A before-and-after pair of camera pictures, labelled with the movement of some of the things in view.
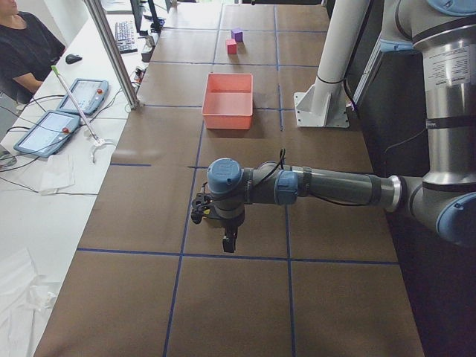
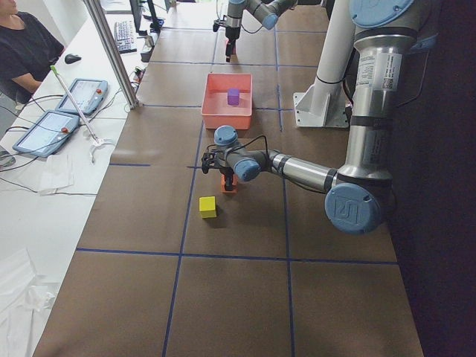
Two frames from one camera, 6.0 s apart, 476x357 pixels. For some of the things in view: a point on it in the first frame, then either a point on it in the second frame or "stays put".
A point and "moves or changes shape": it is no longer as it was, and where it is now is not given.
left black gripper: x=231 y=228 to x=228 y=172
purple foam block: x=237 y=34 moves or changes shape
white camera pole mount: x=323 y=105 stays put
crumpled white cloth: x=26 y=298 stays put
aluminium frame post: x=113 y=51 stays put
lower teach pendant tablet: x=48 y=134 stays put
